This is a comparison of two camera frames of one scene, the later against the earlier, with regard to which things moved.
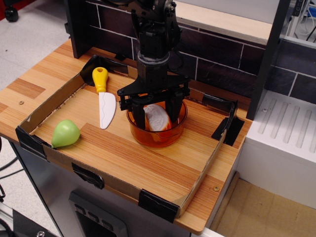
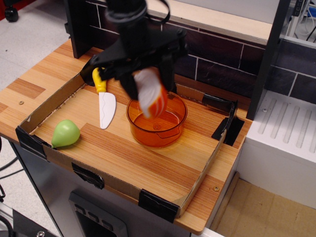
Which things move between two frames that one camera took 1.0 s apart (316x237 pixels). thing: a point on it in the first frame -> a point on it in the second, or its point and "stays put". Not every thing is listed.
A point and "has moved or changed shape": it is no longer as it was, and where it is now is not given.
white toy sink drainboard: [279, 153] stays put
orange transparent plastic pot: [157, 139] stays put
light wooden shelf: [224, 22] stays put
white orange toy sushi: [156, 118] has moved or changed shape
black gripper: [152, 82] -> [139, 46]
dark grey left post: [78, 26] stays put
